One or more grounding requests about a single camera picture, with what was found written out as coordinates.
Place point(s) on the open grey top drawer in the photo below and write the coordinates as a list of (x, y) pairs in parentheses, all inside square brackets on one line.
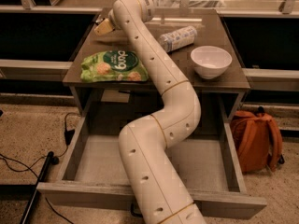
[(92, 174)]

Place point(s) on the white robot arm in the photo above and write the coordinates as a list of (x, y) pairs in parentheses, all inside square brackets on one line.
[(160, 193)]

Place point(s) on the orange backpack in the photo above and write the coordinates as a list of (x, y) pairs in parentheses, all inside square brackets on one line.
[(258, 140)]

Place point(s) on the green snack bag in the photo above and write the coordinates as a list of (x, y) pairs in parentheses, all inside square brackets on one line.
[(113, 65)]

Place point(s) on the clear plastic water bottle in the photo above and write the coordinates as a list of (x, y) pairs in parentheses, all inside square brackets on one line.
[(178, 39)]

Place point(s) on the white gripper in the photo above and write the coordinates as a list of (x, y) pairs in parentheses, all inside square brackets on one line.
[(111, 19)]

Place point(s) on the white bowl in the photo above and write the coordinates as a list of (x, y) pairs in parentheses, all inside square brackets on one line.
[(210, 62)]

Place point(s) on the black drawer handle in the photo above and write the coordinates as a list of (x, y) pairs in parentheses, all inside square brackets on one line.
[(133, 211)]

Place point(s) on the grey cabinet with glossy top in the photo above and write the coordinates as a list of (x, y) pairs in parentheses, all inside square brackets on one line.
[(231, 86)]

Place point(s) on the black rxbar chocolate bar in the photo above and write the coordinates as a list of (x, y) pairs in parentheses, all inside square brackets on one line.
[(98, 21)]

